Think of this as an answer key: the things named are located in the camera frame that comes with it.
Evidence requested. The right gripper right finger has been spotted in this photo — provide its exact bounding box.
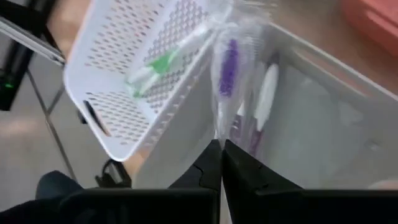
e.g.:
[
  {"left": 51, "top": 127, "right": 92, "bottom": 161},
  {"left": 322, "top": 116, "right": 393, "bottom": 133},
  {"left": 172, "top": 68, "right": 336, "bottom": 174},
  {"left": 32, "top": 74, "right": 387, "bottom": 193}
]
[{"left": 222, "top": 139, "right": 398, "bottom": 224}]

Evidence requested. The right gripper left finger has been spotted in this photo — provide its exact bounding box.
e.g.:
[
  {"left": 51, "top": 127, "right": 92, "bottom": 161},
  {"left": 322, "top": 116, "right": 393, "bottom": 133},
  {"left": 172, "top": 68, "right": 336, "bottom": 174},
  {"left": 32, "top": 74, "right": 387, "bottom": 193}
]
[{"left": 57, "top": 139, "right": 223, "bottom": 224}]

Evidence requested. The grey plastic basket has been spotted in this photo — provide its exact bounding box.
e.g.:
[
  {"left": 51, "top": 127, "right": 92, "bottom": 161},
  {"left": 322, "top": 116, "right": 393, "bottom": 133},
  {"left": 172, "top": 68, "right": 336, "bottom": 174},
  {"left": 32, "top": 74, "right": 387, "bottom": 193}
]
[{"left": 133, "top": 21, "right": 398, "bottom": 190}]

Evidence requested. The green packaged toothbrush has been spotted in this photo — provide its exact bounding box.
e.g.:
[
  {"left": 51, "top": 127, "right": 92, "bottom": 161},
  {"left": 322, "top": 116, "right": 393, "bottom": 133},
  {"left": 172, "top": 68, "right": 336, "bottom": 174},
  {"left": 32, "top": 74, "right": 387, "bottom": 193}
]
[
  {"left": 126, "top": 24, "right": 218, "bottom": 86},
  {"left": 132, "top": 62, "right": 178, "bottom": 99}
]

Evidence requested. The white perforated plastic basket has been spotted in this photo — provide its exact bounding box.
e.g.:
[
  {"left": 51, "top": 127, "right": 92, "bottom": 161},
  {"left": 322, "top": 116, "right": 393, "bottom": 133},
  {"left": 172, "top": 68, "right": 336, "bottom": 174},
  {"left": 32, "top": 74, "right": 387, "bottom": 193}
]
[{"left": 63, "top": 0, "right": 234, "bottom": 162}]

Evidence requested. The dark rounded object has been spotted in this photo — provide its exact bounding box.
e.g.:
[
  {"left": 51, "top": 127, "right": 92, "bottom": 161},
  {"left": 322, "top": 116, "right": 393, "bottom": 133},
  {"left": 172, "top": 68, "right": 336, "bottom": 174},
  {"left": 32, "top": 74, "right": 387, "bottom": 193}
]
[{"left": 0, "top": 170, "right": 85, "bottom": 224}]

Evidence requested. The thin metal leg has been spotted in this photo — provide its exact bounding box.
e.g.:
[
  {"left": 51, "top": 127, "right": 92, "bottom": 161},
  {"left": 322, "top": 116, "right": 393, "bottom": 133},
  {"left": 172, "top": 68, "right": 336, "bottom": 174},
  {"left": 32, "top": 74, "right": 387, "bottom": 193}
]
[{"left": 26, "top": 68, "right": 78, "bottom": 182}]

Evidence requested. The black box with green light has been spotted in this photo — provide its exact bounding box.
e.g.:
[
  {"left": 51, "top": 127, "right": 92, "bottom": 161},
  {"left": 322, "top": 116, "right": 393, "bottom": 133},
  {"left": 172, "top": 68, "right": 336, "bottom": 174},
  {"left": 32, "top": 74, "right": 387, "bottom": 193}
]
[{"left": 0, "top": 46, "right": 34, "bottom": 112}]

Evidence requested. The orange plastic basket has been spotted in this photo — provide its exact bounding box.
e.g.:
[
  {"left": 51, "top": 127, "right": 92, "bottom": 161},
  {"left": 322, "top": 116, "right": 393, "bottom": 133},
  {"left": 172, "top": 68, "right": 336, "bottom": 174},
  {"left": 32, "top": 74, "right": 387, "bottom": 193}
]
[{"left": 340, "top": 0, "right": 398, "bottom": 58}]

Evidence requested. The silver metal bar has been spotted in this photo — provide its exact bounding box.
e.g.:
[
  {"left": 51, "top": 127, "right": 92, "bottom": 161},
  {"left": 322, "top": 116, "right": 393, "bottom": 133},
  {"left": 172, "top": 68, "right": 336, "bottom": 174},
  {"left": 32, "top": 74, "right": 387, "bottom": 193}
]
[{"left": 0, "top": 15, "right": 67, "bottom": 67}]

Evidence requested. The black clamp bracket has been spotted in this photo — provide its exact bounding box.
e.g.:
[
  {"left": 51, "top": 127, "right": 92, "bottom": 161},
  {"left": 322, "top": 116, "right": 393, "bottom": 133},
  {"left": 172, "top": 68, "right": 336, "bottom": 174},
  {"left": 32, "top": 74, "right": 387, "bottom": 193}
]
[{"left": 95, "top": 158, "right": 133, "bottom": 189}]

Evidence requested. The black aluminium rig frame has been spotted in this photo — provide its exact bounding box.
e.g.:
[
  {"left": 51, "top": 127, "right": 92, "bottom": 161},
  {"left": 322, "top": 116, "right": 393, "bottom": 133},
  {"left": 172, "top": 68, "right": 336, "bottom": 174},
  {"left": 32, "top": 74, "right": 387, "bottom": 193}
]
[{"left": 0, "top": 0, "right": 58, "bottom": 41}]

